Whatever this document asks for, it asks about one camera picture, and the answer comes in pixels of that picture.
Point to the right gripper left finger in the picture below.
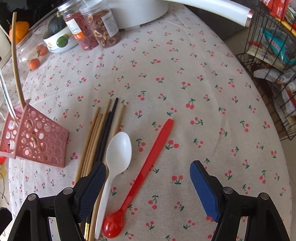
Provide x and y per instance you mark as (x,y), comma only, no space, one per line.
(69,207)

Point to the jar of dried fruit rings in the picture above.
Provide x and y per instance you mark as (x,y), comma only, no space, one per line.
(102,23)

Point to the red plastic spoon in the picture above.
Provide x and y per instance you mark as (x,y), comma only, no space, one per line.
(113,224)

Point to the black chopstick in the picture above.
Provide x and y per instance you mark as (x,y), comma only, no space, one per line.
(107,131)
(85,224)

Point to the jar of red dried fruit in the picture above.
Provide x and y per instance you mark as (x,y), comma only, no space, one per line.
(77,24)

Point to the orange pumpkin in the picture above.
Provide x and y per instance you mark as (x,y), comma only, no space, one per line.
(22,28)

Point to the white electric pot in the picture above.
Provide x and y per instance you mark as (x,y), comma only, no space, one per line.
(133,13)

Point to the cherry print tablecloth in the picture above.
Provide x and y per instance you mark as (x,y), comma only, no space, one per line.
(174,67)

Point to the dark green pumpkin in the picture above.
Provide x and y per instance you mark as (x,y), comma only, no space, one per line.
(56,24)

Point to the glass jar with tangerines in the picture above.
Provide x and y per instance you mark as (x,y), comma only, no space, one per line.
(30,47)

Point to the bamboo chopstick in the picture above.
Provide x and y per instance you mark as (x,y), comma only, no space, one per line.
(90,144)
(97,135)
(15,62)
(80,166)
(114,127)

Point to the white bowl with green handle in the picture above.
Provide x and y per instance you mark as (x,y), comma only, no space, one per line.
(61,41)

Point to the white plastic spoon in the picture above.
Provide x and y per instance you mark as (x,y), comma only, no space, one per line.
(118,157)

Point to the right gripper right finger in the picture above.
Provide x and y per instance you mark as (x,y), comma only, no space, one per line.
(226,207)

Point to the pink perforated utensil basket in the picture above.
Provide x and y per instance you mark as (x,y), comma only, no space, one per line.
(34,137)

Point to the black wire rack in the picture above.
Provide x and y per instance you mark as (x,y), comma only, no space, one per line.
(269,59)

